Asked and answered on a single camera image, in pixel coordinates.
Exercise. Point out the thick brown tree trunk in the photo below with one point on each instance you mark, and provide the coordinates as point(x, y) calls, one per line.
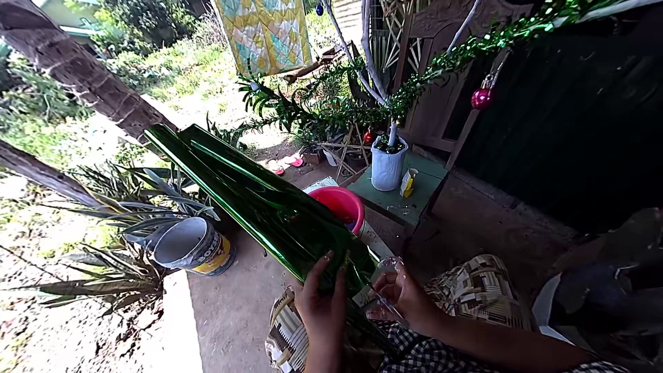
point(88, 72)

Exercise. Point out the white wrapped plant pot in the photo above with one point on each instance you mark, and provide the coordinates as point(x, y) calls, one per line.
point(387, 168)

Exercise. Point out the green tinsel garland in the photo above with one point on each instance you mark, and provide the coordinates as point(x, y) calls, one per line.
point(414, 90)

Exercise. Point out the clear shiny slim object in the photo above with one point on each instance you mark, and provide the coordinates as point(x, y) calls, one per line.
point(387, 304)

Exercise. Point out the dark green cloth screen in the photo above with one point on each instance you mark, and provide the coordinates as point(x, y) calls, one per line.
point(580, 129)

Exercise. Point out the carved wooden door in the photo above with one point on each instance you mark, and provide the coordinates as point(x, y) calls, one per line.
point(430, 98)

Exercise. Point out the long-leaved green plant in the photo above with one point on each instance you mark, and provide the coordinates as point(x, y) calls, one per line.
point(165, 191)

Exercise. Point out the shiny green foil sheet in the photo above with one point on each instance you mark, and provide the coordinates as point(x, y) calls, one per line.
point(259, 207)

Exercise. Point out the person's right forearm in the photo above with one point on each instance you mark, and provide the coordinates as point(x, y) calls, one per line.
point(497, 342)

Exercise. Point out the person's left fingers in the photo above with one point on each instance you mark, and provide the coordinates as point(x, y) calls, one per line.
point(314, 277)

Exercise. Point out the person's right fingers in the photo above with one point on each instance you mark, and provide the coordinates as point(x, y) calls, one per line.
point(391, 290)

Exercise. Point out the pink plastic basin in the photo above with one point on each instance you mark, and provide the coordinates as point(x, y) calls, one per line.
point(357, 207)

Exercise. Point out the shiny pink ball ornament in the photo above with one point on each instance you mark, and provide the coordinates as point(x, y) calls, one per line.
point(482, 98)

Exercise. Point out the person's right hand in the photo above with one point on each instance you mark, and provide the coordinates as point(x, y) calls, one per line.
point(412, 305)

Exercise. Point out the person's body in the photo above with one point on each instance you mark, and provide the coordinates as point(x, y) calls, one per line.
point(440, 360)

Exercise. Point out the small red ball ornament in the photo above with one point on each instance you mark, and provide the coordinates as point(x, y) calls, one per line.
point(368, 137)

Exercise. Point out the yellow patchwork quilt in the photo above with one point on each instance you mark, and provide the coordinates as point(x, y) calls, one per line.
point(261, 36)

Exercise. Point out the person's legs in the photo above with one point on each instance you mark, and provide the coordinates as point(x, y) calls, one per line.
point(481, 285)

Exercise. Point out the pink slipper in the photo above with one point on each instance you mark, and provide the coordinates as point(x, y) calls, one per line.
point(296, 162)
point(277, 170)

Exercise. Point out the white painted branch tree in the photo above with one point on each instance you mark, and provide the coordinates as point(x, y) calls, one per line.
point(369, 57)

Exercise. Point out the spiky green plant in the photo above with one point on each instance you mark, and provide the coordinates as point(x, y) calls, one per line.
point(77, 287)

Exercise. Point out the person's left forearm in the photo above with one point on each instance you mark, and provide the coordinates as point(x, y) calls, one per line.
point(324, 360)

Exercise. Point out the green low table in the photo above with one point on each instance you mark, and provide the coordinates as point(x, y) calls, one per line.
point(424, 207)

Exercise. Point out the wooden stick star frame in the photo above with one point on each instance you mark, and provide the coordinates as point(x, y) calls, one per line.
point(348, 150)

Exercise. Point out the person's left hand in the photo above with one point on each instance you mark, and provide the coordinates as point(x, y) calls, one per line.
point(322, 311)

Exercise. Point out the thin brown tree trunk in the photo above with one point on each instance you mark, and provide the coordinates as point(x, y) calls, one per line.
point(46, 173)

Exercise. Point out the grey bucket with yellow label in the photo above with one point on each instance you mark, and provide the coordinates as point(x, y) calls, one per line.
point(197, 248)

